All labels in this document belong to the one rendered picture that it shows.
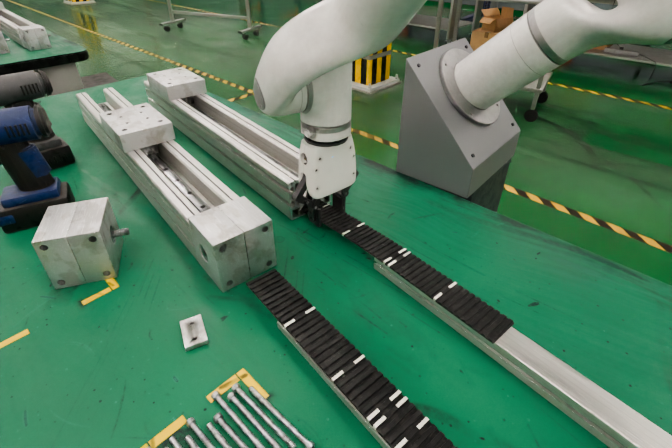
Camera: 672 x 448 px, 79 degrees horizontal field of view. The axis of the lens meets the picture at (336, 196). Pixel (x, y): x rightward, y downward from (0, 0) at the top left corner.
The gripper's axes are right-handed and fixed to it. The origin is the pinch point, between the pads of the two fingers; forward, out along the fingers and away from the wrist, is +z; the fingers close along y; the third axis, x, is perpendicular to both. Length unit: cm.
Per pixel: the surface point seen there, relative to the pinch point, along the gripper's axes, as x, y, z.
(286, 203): 6.6, -4.8, -0.2
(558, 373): -44.3, -0.1, 0.1
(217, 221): 1.1, -20.9, -6.5
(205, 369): -14.6, -31.8, 3.1
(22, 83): 59, -36, -17
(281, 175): 8.3, -4.4, -5.5
